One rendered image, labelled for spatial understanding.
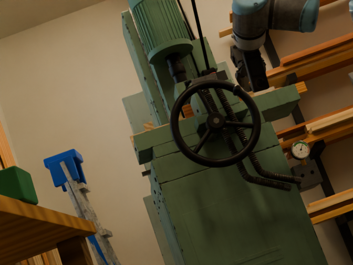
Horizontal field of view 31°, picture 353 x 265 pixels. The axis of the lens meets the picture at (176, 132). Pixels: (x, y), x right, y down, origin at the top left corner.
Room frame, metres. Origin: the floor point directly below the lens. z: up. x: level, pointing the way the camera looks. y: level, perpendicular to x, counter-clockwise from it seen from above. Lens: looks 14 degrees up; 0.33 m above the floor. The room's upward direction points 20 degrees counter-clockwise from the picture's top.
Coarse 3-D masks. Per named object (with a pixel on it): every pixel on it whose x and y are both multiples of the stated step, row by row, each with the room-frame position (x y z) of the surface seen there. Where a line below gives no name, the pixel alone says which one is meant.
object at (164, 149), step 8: (240, 120) 2.17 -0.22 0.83; (248, 120) 2.17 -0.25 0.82; (264, 120) 2.18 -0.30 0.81; (232, 128) 2.17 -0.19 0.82; (192, 136) 2.15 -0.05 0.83; (200, 136) 2.15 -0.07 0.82; (216, 136) 2.16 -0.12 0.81; (168, 144) 2.14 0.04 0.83; (192, 144) 2.15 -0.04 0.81; (152, 152) 2.19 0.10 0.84; (160, 152) 2.13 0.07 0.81; (168, 152) 2.13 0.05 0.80
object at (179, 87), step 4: (188, 80) 2.27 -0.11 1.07; (176, 84) 2.27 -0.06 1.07; (180, 84) 2.27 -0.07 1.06; (176, 88) 2.27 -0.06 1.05; (180, 88) 2.27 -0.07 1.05; (184, 88) 2.27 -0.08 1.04; (176, 92) 2.29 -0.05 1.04; (180, 92) 2.27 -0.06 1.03; (176, 96) 2.32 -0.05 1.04; (188, 100) 2.29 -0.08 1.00; (184, 104) 2.32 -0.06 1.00
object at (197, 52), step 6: (192, 42) 2.50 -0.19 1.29; (198, 42) 2.51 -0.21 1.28; (204, 42) 2.51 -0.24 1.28; (198, 48) 2.51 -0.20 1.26; (210, 48) 2.52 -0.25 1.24; (192, 54) 2.50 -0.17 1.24; (198, 54) 2.50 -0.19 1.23; (210, 54) 2.51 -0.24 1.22; (198, 60) 2.50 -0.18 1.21; (204, 60) 2.51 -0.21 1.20; (210, 60) 2.51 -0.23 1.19; (198, 66) 2.50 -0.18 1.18; (204, 66) 2.50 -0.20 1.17; (210, 66) 2.51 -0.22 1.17; (216, 66) 2.51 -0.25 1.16; (198, 72) 2.52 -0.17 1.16
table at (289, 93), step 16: (256, 96) 2.18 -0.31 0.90; (272, 96) 2.19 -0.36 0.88; (288, 96) 2.19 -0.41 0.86; (224, 112) 2.07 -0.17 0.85; (240, 112) 2.08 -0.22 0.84; (272, 112) 2.25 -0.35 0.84; (288, 112) 2.34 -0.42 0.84; (160, 128) 2.14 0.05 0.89; (192, 128) 2.15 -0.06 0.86; (144, 144) 2.13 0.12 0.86; (160, 144) 2.13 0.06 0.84; (144, 160) 2.28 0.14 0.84
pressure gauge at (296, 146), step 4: (300, 140) 2.13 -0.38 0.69; (296, 144) 2.13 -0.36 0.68; (300, 144) 2.13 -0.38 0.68; (304, 144) 2.13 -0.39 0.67; (292, 148) 2.12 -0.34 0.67; (296, 148) 2.12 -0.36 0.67; (300, 148) 2.13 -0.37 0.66; (304, 148) 2.13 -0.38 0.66; (308, 148) 2.13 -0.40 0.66; (292, 152) 2.12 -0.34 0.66; (296, 152) 2.12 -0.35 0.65; (300, 152) 2.13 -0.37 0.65; (304, 152) 2.13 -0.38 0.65; (308, 152) 2.13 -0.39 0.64; (292, 156) 2.15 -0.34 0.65; (296, 156) 2.12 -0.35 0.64; (300, 156) 2.13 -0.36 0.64; (304, 156) 2.13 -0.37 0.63; (300, 160) 2.15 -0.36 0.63; (304, 160) 2.15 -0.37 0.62; (304, 164) 2.15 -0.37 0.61
